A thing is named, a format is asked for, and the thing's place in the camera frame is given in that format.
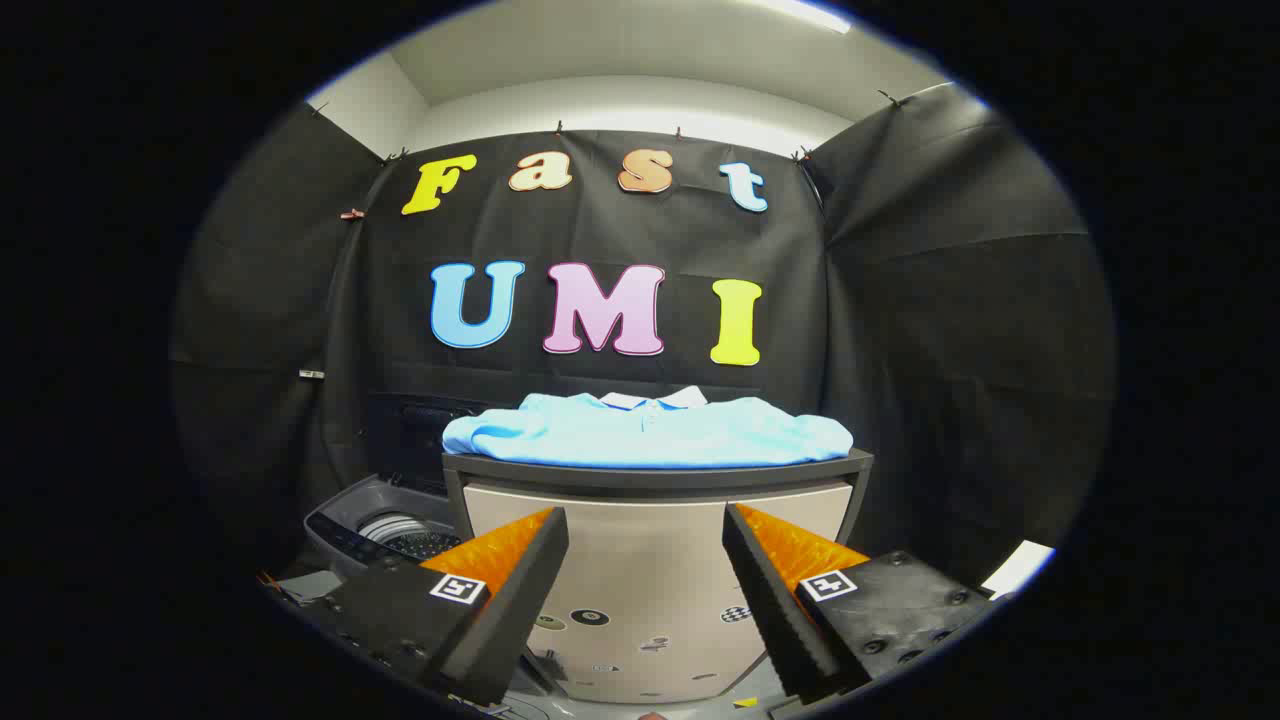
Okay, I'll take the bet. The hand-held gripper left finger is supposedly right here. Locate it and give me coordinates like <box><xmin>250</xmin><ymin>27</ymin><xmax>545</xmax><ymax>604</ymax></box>
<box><xmin>300</xmin><ymin>507</ymin><xmax>569</xmax><ymax>706</ymax></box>

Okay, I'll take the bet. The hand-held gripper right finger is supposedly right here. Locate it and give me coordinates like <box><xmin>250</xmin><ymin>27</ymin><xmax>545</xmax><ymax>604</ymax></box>
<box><xmin>722</xmin><ymin>503</ymin><xmax>996</xmax><ymax>701</ymax></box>

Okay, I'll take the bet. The grey washing machine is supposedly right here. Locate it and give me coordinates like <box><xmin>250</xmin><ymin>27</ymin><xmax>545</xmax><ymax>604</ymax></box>
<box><xmin>305</xmin><ymin>475</ymin><xmax>466</xmax><ymax>581</ymax></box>

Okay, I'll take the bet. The light blue polo shirt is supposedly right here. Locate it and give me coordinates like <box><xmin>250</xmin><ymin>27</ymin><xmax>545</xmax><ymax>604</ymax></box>
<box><xmin>442</xmin><ymin>387</ymin><xmax>854</xmax><ymax>469</ymax></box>

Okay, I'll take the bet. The beige cabinet with dark top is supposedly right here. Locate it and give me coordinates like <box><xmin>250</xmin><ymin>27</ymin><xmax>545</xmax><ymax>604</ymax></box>
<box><xmin>443</xmin><ymin>450</ymin><xmax>874</xmax><ymax>706</ymax></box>

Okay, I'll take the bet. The white sheet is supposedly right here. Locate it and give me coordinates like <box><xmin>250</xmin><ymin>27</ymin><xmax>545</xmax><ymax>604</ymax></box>
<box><xmin>980</xmin><ymin>540</ymin><xmax>1056</xmax><ymax>599</ymax></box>

